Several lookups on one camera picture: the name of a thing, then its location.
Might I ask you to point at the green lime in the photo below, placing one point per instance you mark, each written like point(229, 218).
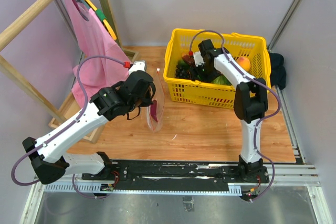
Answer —
point(181, 64)

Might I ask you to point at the orange yellow peach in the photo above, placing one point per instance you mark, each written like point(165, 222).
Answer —
point(244, 62)

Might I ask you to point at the purple sweet potato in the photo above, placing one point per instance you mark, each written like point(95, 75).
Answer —
point(153, 110)

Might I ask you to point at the aluminium frame post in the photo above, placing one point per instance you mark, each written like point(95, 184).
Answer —
point(62, 9)
point(283, 24)

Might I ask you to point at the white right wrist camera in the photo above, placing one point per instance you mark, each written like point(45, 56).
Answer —
point(196, 58)

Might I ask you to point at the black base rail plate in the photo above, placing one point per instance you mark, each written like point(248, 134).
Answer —
point(169, 176)

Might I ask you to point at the clear zip bag orange zipper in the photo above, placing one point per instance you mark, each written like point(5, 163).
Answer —
point(160, 97)

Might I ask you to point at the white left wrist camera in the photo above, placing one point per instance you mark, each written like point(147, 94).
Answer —
point(135, 66)

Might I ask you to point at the yellow green clothes hanger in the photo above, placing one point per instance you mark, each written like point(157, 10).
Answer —
point(99, 13)

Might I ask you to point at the brown glazed hot dog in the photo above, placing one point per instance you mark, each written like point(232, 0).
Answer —
point(189, 60)

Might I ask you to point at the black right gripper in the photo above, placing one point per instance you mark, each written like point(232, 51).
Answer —
point(206, 79)

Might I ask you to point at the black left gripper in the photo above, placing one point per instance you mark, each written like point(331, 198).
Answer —
point(148, 100)

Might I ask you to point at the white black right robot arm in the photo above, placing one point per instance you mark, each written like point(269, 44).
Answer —
point(250, 105)

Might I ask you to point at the dark purple grape bunch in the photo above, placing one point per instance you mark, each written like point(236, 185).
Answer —
point(182, 73)

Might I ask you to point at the green cabbage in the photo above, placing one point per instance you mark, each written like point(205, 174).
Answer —
point(221, 80)

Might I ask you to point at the aluminium frame post right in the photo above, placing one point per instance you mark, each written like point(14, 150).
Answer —
point(283, 24)

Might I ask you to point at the black cloth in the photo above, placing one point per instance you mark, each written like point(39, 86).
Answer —
point(278, 72)

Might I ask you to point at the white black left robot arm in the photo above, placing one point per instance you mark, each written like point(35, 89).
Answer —
point(48, 154)

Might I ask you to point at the pink shirt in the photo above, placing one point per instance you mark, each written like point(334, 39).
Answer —
point(94, 40)

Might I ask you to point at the aluminium frame post left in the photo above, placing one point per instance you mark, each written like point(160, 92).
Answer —
point(62, 9)

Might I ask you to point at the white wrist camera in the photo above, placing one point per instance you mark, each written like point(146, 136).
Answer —
point(196, 58)
point(135, 66)

